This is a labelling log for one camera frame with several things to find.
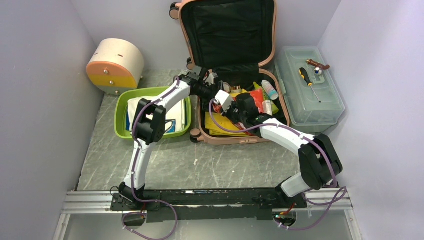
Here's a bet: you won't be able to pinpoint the red white patterned cloth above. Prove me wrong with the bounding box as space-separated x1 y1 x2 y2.
211 89 264 116

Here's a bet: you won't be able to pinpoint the yellow trousers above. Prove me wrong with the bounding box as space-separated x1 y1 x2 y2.
204 112 248 137

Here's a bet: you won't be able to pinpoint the white printed cloth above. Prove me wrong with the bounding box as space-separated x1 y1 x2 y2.
125 96 186 134

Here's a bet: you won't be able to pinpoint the pink hard-shell suitcase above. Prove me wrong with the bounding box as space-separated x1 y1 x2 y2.
169 0 290 145

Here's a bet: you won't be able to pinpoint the green plastic tray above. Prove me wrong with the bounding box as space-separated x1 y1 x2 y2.
113 86 193 140

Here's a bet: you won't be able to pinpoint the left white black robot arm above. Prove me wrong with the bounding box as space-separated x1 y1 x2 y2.
118 66 224 210

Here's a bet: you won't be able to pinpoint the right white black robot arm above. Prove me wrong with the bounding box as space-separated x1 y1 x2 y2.
213 90 343 208

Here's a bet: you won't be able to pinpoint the small white barcode box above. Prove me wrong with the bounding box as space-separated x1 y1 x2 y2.
262 100 273 116

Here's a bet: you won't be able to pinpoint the gold band cream jar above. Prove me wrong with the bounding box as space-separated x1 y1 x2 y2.
230 86 242 94

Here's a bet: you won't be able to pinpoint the octagonal lid cosmetic jar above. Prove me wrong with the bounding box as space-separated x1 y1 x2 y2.
222 82 231 93

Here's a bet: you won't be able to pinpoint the yellow green tube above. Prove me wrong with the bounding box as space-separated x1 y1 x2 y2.
253 82 279 114

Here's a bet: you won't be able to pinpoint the clear plastic storage box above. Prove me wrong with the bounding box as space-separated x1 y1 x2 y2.
273 46 345 134

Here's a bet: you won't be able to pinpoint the black yellow screwdriver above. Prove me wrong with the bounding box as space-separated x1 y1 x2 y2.
298 67 322 103

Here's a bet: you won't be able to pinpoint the cream cylindrical drawer cabinet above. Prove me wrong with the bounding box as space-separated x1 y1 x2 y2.
86 38 145 96

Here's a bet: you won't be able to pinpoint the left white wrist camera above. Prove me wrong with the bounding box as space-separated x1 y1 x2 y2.
204 72 218 86

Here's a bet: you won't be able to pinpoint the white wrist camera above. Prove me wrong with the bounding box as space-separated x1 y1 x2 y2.
214 90 234 113
204 72 218 86

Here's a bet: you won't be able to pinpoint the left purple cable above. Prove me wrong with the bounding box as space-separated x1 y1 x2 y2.
121 76 181 240

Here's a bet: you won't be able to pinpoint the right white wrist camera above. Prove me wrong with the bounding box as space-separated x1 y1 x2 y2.
214 90 234 113

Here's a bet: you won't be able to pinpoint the brown handled metal tool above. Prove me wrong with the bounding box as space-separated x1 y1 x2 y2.
305 59 331 76

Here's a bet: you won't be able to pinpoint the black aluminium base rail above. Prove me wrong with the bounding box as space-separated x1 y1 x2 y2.
61 187 352 223

